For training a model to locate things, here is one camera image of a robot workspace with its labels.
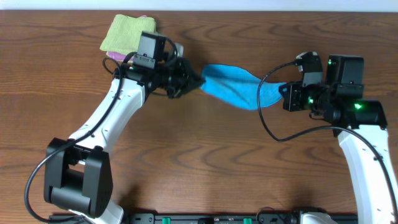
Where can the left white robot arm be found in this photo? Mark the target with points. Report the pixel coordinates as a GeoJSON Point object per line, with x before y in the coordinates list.
{"type": "Point", "coordinates": [77, 170]}

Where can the blue cloth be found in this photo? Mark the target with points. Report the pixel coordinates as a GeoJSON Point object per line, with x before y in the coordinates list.
{"type": "Point", "coordinates": [238, 87]}

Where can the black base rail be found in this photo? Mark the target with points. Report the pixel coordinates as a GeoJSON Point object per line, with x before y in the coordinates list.
{"type": "Point", "coordinates": [267, 218]}

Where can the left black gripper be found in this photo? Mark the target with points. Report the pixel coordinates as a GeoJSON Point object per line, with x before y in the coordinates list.
{"type": "Point", "coordinates": [189, 79]}

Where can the pink folded cloth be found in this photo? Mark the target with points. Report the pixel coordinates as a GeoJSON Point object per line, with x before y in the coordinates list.
{"type": "Point", "coordinates": [118, 55]}

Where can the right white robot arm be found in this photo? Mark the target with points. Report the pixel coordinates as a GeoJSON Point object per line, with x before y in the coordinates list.
{"type": "Point", "coordinates": [336, 96]}

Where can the green folded cloth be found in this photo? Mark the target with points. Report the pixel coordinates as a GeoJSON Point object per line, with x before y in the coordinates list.
{"type": "Point", "coordinates": [124, 34]}

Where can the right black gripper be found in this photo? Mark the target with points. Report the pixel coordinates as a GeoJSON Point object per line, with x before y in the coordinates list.
{"type": "Point", "coordinates": [290, 96]}

